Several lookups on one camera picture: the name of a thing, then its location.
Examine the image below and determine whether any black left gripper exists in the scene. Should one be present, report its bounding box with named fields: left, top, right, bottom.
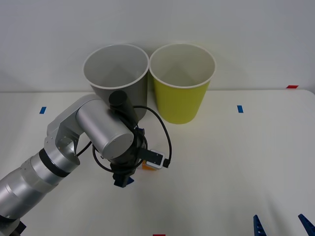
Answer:
left=107, top=136, right=149, bottom=189

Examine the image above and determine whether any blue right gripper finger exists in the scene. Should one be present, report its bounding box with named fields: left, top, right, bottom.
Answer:
left=298, top=213, right=315, bottom=236
left=253, top=214, right=268, bottom=236

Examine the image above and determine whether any orange and white drink can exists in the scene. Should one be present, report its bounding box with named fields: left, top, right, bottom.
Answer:
left=136, top=159, right=158, bottom=172

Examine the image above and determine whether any yellow-green plastic waste bin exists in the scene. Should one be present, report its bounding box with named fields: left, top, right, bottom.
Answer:
left=149, top=43, right=216, bottom=125

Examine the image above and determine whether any grey plastic waste bin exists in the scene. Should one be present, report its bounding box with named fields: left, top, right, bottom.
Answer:
left=83, top=43, right=150, bottom=123

